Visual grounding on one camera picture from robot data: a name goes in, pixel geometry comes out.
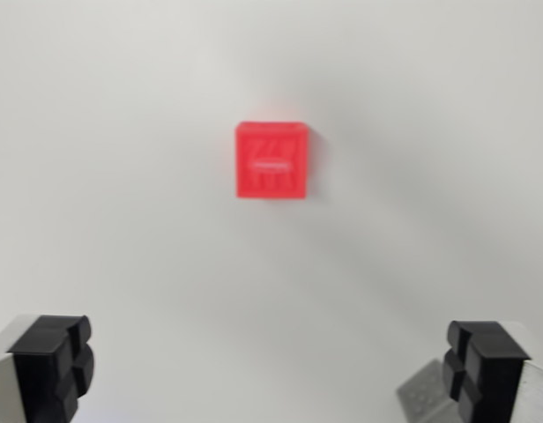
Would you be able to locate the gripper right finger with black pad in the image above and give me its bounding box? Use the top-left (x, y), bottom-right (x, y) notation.
top-left (442, 320), bottom-right (543, 423)

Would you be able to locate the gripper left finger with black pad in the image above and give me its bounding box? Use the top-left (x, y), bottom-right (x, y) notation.
top-left (0, 314), bottom-right (96, 423)

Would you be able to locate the red cube with studs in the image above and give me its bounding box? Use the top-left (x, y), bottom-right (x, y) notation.
top-left (234, 120), bottom-right (311, 201)

